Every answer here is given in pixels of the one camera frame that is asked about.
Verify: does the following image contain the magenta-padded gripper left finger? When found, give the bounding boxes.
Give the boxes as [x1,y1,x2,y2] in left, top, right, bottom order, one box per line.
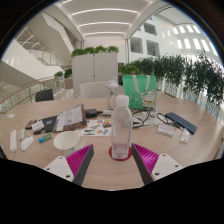
[43,143,95,187]

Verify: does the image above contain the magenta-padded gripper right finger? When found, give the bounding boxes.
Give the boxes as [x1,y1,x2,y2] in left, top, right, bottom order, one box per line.
[130,142,184,186]

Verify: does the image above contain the clear plastic water bottle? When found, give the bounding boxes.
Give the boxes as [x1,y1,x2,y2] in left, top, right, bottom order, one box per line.
[110,94,134,160]

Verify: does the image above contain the white ceramic cup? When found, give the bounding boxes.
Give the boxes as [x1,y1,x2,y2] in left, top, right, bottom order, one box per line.
[53,130,87,158]

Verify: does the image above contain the small teal tube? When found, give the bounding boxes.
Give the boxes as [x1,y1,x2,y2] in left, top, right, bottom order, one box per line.
[37,133,53,144]

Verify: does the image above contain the flat round red coaster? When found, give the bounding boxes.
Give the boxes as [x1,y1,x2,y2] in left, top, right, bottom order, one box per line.
[108,145,133,162]

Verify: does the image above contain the white labelled packet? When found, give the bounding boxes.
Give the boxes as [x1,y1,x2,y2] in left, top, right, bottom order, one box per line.
[157,123,175,137]

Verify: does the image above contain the clear plastic packet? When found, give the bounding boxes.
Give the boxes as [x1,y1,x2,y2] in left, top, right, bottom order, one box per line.
[179,127,191,144]

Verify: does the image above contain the white computer mouse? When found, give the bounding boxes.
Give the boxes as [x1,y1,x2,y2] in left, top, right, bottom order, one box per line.
[20,135,35,152]

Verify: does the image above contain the black notebook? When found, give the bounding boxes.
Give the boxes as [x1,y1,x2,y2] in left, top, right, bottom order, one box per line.
[32,115,58,136]

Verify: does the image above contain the small white card box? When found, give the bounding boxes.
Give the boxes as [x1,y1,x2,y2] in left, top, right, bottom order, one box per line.
[31,120,46,133]

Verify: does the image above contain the dark blue flat keyboard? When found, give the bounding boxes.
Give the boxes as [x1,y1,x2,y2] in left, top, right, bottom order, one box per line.
[164,111,198,135]

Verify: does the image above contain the brown booklet with white page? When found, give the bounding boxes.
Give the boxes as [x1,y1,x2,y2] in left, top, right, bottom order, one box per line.
[53,103,88,133]

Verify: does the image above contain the small red and black box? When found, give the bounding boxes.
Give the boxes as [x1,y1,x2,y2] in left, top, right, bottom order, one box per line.
[25,119,37,130]

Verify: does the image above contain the colourful sticker sheet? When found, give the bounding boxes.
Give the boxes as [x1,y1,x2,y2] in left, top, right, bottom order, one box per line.
[79,118,113,137]

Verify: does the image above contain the black power adapter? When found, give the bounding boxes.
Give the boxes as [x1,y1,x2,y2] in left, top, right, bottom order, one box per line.
[84,108,104,119]

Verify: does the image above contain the black chair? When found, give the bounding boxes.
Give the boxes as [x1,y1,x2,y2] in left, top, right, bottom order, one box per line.
[34,88,55,103]

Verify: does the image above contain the green tote bag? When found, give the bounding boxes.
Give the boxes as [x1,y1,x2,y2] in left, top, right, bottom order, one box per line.
[121,74,158,110]

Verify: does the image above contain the white chair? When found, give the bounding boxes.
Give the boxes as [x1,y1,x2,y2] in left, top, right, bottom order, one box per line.
[79,81,108,99]

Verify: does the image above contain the glass railing with wooden handrail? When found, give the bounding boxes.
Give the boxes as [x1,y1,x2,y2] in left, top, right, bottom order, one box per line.
[0,76,58,114]

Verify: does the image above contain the clear jar with white lid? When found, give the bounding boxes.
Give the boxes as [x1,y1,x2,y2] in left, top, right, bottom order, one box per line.
[105,79,120,111]

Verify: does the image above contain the small planter with green plants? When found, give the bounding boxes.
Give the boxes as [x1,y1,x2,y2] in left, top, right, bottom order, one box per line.
[53,68,73,93]

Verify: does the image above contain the row of green plants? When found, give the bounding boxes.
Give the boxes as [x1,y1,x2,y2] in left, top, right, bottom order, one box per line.
[118,53,224,116]

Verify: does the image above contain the white cabinet with plants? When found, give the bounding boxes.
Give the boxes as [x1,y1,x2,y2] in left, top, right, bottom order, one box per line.
[70,45,120,99]

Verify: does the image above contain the ceiling light strips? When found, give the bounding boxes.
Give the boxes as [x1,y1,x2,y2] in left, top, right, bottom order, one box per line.
[61,0,139,38]

